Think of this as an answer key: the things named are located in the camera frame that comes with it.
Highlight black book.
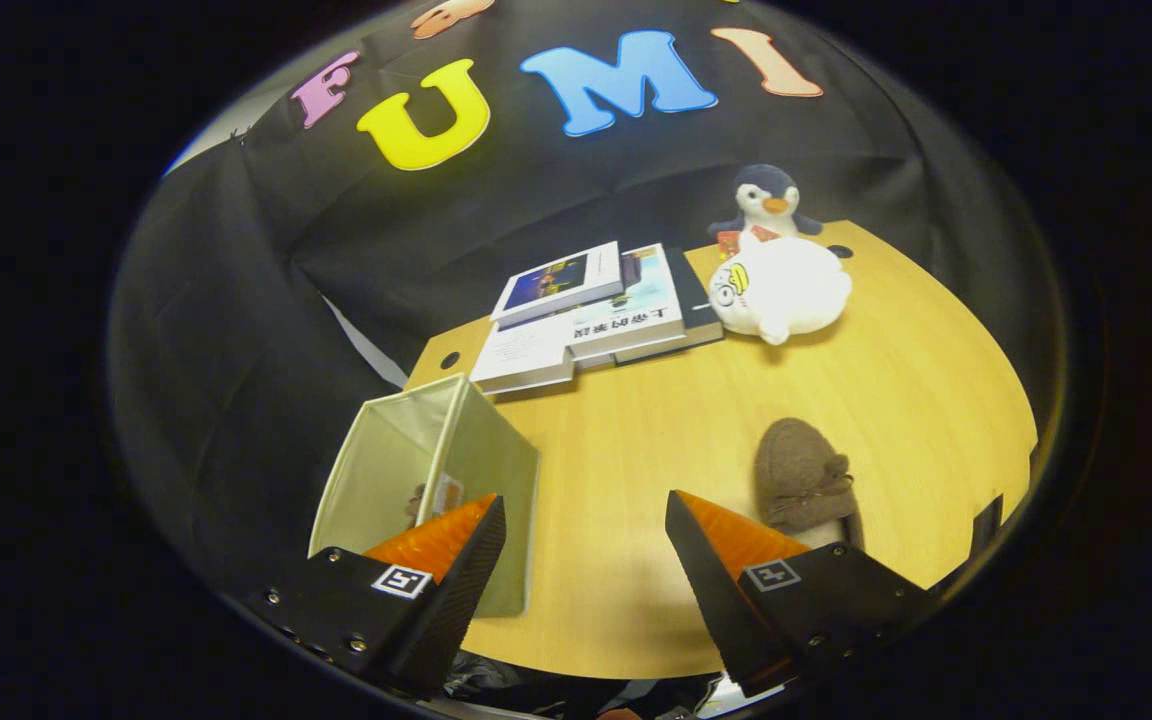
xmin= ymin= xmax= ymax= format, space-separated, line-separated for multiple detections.
xmin=616 ymin=246 xmax=725 ymax=366

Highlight white round plush toy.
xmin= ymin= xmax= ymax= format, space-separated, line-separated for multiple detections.
xmin=708 ymin=232 xmax=853 ymax=346

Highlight light blue cover book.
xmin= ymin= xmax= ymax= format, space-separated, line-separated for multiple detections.
xmin=566 ymin=243 xmax=687 ymax=361

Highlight small dark blue cover book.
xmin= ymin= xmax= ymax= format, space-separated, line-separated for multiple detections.
xmin=489 ymin=241 xmax=625 ymax=329

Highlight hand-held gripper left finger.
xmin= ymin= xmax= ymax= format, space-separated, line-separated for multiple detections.
xmin=241 ymin=493 xmax=507 ymax=698

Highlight green fabric storage box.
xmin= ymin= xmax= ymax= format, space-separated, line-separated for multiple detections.
xmin=308 ymin=373 xmax=541 ymax=619

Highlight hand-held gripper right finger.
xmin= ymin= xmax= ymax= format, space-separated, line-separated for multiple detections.
xmin=665 ymin=489 xmax=937 ymax=698

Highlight brown fuzzy shoe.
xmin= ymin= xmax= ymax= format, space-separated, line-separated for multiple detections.
xmin=404 ymin=474 xmax=465 ymax=531
xmin=754 ymin=417 xmax=865 ymax=551

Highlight penguin plush toy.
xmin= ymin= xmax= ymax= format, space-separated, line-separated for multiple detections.
xmin=707 ymin=164 xmax=824 ymax=259

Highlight white cover book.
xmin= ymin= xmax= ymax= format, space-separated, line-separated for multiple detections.
xmin=469 ymin=320 xmax=577 ymax=396

